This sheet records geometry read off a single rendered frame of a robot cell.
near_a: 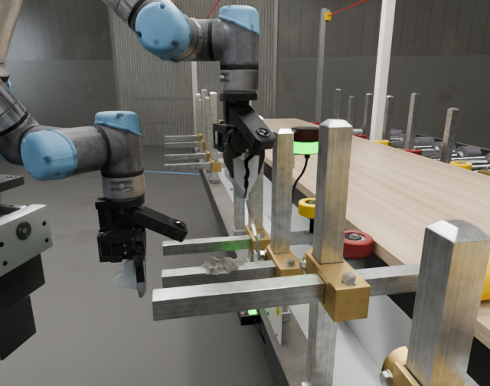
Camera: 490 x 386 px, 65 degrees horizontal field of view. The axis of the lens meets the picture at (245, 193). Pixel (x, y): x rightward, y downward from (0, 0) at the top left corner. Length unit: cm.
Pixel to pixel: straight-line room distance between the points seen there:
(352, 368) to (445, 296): 63
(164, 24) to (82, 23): 790
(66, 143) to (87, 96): 785
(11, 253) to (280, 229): 51
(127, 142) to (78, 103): 794
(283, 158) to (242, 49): 22
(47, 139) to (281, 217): 46
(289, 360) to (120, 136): 53
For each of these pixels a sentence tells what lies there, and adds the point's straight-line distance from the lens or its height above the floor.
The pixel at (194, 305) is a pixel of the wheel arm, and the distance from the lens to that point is 53.
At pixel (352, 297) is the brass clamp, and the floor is 96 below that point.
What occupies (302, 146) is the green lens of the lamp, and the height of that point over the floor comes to 110.
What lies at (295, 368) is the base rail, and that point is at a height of 70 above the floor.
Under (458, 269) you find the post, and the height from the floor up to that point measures 109.
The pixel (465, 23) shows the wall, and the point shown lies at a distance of 727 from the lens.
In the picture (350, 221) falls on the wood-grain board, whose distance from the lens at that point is 98.
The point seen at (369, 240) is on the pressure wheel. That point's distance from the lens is 86.
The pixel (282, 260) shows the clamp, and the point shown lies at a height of 87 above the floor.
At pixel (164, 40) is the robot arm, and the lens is 62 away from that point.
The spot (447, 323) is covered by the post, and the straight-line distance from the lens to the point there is 37.
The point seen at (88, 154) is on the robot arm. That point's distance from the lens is 65.
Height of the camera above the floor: 123
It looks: 16 degrees down
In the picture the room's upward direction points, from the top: straight up
